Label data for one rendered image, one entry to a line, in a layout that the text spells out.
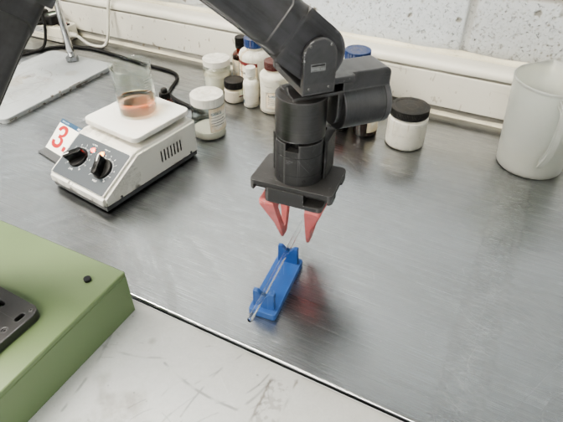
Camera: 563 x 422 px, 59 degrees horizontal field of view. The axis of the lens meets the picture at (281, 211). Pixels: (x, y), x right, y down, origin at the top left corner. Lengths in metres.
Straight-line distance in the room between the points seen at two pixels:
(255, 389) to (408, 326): 0.19
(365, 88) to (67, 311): 0.39
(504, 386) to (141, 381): 0.38
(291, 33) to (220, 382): 0.35
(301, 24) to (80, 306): 0.35
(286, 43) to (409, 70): 0.56
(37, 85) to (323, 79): 0.80
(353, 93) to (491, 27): 0.49
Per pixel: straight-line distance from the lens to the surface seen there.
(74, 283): 0.59
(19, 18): 0.43
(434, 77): 1.00
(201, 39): 1.21
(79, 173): 0.80
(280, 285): 0.61
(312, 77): 0.50
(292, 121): 0.53
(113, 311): 0.59
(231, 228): 0.71
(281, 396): 0.53
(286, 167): 0.56
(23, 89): 1.19
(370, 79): 0.56
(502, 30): 1.00
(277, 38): 0.47
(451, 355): 0.59
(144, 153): 0.77
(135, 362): 0.58
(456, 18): 1.01
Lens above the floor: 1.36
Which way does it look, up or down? 39 degrees down
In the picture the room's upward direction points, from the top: straight up
